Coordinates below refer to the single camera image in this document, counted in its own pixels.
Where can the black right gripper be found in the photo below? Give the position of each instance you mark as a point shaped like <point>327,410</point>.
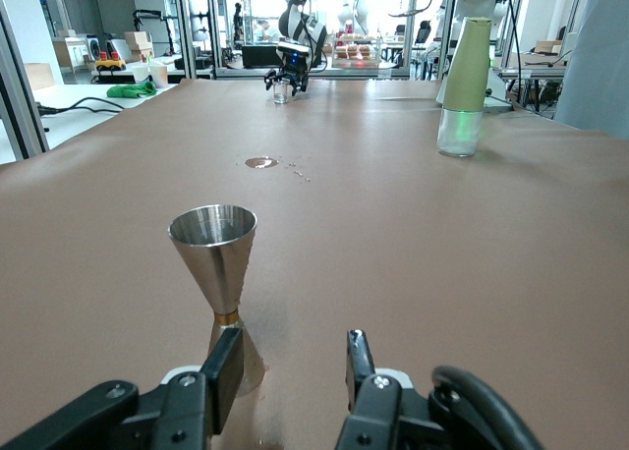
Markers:
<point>294,64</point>

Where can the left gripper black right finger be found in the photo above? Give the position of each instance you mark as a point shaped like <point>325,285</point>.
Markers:
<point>361,371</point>

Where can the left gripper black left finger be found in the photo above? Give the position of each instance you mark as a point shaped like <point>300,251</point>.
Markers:
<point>226,371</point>

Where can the clear glass cup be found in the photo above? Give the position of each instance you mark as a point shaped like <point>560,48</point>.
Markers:
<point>281,96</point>

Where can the steel jigger measuring cup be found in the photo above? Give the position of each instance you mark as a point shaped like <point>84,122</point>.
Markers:
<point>216,253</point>

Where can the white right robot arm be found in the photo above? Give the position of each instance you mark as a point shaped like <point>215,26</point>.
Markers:
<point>295,25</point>

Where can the white paper cup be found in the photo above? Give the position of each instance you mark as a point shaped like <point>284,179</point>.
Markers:
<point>140,73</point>
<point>158,74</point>

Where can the black monitor box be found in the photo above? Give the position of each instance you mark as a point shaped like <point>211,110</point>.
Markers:
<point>258,57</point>

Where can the pastry display rack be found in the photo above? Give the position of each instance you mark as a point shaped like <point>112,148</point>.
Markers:
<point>356,52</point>

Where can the brown table mat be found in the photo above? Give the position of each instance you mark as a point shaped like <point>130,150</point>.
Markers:
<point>393,273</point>

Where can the stacked cardboard boxes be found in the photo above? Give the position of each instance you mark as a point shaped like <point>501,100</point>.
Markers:
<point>137,39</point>

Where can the green cloth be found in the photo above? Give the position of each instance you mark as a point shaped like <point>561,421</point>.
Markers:
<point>130,91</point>

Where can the yellow toy truck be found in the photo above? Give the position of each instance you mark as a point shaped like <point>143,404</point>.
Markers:
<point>109,64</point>

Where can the green bottle with clear base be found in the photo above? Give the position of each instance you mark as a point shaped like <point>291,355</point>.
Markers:
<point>467,67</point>

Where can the white side table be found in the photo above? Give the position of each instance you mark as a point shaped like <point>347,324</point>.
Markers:
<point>88,121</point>

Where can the wooden box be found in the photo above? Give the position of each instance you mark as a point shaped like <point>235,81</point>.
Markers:
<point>39,76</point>

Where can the flat cardboard box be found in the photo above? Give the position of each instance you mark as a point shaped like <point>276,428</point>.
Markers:
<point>548,46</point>

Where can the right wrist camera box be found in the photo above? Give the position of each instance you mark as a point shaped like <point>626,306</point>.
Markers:
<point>293,48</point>

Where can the aluminium frame post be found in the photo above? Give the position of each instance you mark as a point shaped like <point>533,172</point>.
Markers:
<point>189,27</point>
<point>19,101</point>

